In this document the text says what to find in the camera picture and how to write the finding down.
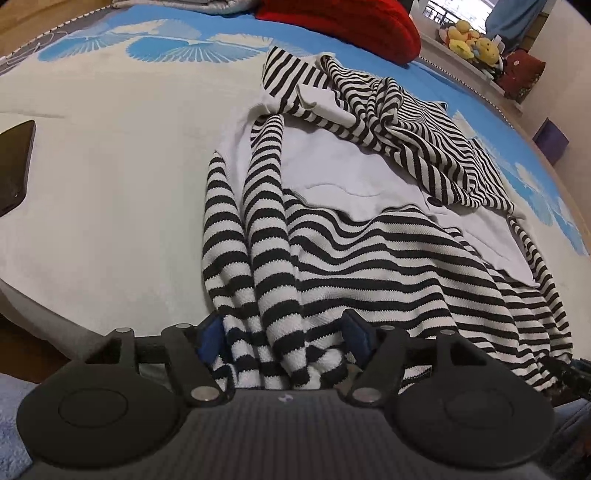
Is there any black white striped garment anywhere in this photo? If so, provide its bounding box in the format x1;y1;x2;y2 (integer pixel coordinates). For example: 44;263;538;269
201;47;573;391

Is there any blue white patterned bedspread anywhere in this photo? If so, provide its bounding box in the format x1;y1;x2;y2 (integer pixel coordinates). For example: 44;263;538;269
1;6;590;356

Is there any purple storage box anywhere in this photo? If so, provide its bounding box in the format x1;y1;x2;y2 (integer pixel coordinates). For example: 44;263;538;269
533;118;569;165

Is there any black smartphone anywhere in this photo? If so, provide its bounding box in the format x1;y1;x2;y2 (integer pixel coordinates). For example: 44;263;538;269
0;120;36;216

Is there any yellow plush toy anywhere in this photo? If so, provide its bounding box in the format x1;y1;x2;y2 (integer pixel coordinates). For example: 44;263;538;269
439;20;505;71

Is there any red folded knit garment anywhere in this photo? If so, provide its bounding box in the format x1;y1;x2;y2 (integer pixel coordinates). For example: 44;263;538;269
256;0;422;65

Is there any blue curtain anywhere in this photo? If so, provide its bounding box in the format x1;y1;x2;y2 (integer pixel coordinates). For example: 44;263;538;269
485;0;546;49

